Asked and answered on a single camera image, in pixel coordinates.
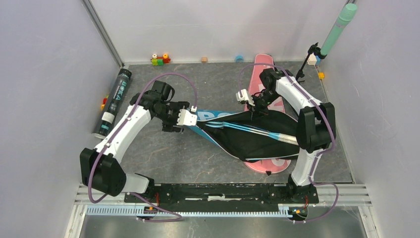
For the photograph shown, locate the toy blocks at back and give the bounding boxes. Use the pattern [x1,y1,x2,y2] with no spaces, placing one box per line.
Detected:
[150,54,171,66]

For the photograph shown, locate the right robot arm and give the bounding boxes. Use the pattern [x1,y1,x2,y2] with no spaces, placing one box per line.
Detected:
[248,68,336,202]

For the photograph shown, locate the blue racket cover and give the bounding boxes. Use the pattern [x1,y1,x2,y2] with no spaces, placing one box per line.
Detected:
[189,110,300,163]

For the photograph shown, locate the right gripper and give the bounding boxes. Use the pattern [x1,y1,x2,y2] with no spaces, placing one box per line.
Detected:
[246,89,281,120]

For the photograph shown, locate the black mini tripod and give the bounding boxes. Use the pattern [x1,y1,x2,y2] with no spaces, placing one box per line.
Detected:
[296,42,320,84]

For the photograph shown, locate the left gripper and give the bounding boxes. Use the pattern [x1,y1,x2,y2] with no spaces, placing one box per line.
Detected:
[155,102,189,133]

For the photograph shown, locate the green foam tube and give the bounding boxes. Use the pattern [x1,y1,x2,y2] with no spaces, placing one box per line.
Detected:
[320,3,358,59]

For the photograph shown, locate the toy blocks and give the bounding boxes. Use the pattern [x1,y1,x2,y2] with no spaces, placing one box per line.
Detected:
[150,54,171,66]
[101,95,108,111]

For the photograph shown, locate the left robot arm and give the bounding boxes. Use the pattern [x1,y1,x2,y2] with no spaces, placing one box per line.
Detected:
[80,80,198,202]

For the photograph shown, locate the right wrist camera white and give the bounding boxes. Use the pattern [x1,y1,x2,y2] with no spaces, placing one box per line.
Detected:
[235,89,255,107]

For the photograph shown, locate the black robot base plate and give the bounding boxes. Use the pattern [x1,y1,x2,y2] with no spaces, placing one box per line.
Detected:
[141,182,319,212]

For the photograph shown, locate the white slotted cable duct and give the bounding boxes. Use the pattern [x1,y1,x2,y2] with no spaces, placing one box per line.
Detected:
[86,205,292,218]

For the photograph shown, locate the pink racket cover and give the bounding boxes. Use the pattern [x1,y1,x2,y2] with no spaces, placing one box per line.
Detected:
[243,54,293,175]

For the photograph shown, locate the toy blocks at left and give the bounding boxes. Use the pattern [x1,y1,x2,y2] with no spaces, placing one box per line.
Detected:
[101,95,108,111]

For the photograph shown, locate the black shuttlecock tube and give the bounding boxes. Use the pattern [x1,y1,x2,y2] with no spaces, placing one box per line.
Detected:
[92,68,132,139]

